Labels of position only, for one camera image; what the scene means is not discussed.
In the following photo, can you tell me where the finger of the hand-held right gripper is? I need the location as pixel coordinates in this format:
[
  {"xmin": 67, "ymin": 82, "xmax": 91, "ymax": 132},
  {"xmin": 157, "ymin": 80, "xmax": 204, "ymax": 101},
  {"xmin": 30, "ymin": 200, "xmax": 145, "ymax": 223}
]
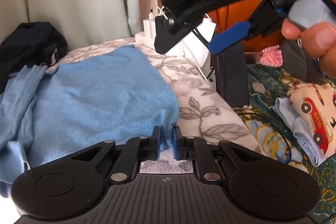
[
  {"xmin": 209, "ymin": 21, "xmax": 255, "ymax": 54},
  {"xmin": 154, "ymin": 15, "xmax": 203, "ymax": 54}
]

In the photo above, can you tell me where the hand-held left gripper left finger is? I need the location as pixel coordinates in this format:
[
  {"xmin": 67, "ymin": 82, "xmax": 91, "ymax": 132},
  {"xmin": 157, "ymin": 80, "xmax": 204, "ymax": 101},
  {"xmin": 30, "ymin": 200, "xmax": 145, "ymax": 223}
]
[{"xmin": 71, "ymin": 126, "xmax": 161, "ymax": 185}]

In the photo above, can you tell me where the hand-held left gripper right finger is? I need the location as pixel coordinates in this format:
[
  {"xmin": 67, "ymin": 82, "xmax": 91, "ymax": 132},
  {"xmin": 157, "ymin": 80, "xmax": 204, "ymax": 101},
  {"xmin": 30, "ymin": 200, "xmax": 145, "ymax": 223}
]
[{"xmin": 171, "ymin": 126, "xmax": 263, "ymax": 185}]

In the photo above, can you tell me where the blue t-shirt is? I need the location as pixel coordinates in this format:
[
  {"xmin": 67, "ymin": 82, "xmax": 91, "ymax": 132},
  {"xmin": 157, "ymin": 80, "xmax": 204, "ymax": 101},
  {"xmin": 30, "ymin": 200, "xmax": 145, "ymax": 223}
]
[{"xmin": 0, "ymin": 45, "xmax": 180, "ymax": 191}]

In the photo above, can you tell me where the person's right hand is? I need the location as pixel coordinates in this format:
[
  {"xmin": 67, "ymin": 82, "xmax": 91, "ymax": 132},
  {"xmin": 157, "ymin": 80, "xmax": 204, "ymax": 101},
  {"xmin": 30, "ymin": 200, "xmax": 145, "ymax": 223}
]
[{"xmin": 281, "ymin": 0, "xmax": 336, "ymax": 78}]

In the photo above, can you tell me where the white charger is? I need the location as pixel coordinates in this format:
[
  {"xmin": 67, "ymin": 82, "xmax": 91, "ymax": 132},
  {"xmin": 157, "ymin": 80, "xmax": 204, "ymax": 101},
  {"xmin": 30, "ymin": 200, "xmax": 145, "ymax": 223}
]
[{"xmin": 143, "ymin": 13, "xmax": 158, "ymax": 38}]

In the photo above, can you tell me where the wooden headboard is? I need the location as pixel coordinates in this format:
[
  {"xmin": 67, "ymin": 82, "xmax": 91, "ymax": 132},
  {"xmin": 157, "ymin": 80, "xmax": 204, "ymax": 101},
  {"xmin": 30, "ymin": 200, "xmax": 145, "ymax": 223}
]
[{"xmin": 154, "ymin": 0, "xmax": 292, "ymax": 53}]

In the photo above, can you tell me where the pink knitted item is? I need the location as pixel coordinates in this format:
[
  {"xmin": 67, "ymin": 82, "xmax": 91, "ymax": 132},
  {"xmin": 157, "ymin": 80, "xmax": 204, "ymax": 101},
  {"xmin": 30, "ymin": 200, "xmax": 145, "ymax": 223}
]
[{"xmin": 261, "ymin": 46, "xmax": 283, "ymax": 67}]

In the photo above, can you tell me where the small grey piece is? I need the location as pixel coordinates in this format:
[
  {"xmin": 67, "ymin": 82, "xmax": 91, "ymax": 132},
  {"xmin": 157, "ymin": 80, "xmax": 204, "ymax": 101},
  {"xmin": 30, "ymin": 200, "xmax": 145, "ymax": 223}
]
[{"xmin": 251, "ymin": 81, "xmax": 264, "ymax": 94}]

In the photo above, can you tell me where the green patterned bedsheet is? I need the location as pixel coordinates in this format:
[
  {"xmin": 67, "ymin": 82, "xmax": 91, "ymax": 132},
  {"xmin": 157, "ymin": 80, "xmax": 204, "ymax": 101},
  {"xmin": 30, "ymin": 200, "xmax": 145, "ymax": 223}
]
[{"xmin": 235, "ymin": 63, "xmax": 336, "ymax": 224}]

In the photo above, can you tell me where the pale blue folded cloth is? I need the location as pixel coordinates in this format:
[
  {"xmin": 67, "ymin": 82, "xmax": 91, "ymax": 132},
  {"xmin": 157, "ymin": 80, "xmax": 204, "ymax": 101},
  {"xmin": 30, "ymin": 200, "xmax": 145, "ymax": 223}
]
[{"xmin": 272, "ymin": 97, "xmax": 330, "ymax": 167}]

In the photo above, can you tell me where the car print cloth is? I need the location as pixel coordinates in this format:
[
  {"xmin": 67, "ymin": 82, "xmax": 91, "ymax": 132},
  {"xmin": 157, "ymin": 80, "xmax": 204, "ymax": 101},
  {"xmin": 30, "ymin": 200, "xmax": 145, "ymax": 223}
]
[{"xmin": 286, "ymin": 82, "xmax": 336, "ymax": 157}]

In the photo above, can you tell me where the dark navy garment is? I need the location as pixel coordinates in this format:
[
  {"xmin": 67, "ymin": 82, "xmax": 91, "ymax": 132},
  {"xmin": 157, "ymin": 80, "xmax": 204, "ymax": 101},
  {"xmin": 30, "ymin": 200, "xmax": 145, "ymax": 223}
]
[{"xmin": 0, "ymin": 21, "xmax": 68, "ymax": 94}]

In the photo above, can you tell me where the black charging cable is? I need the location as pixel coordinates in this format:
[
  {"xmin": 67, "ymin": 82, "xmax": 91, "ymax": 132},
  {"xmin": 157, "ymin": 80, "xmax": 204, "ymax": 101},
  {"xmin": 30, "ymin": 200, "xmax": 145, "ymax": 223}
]
[{"xmin": 194, "ymin": 27, "xmax": 219, "ymax": 83}]

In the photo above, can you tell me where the thin black cable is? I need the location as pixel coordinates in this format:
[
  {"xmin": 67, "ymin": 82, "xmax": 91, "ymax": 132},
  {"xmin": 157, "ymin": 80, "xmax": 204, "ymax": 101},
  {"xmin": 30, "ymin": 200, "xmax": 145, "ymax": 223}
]
[{"xmin": 236, "ymin": 109, "xmax": 292, "ymax": 165}]

